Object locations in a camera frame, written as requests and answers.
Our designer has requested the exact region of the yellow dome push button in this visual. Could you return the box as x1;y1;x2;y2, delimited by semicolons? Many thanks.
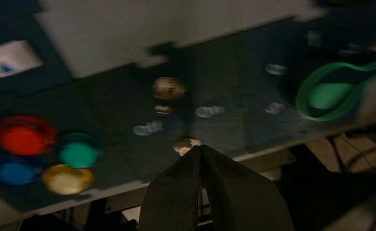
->
41;164;96;196

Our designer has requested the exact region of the blue dome push button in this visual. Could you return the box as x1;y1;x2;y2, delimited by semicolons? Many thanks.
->
0;155;44;188

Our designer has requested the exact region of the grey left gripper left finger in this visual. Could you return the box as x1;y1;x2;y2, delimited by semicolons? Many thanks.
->
138;145;203;231

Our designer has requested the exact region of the red dome push button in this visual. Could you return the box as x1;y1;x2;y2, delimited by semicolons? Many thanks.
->
0;115;58;157

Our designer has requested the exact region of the green rotary knob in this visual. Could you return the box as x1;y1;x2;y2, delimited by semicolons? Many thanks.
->
295;56;376;123

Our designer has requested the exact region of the teal dome push button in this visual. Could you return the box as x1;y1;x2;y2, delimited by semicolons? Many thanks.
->
58;132;104;170

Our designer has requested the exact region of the modular task board box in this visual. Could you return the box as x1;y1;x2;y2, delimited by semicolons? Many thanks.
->
0;0;376;224

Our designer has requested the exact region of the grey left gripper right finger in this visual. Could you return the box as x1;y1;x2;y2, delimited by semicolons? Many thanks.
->
201;145;296;231

